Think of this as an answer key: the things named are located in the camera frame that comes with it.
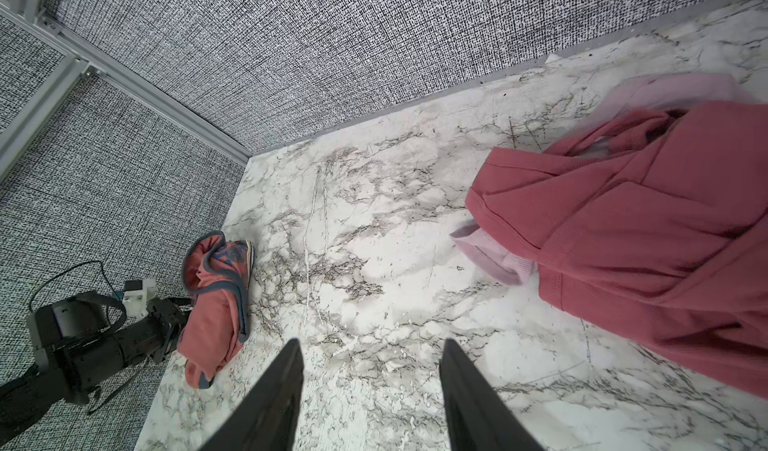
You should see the dark pink ribbed cloth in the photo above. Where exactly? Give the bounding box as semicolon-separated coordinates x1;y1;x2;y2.
466;101;767;397

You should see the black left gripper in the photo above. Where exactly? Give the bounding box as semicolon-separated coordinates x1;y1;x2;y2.
144;297;191;364

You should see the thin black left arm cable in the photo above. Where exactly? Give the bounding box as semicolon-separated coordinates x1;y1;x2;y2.
27;260;124;314

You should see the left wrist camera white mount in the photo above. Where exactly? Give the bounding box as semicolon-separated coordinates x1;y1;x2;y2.
121;278;157;319

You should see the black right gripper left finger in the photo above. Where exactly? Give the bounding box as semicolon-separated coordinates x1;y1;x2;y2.
201;338;304;451

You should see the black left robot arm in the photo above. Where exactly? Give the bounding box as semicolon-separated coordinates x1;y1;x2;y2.
1;291;192;444

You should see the salmon pink printed t-shirt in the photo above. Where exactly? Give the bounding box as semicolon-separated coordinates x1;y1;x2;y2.
177;231;255;389

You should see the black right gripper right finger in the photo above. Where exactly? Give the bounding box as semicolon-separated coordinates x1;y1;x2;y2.
439;339;543;451

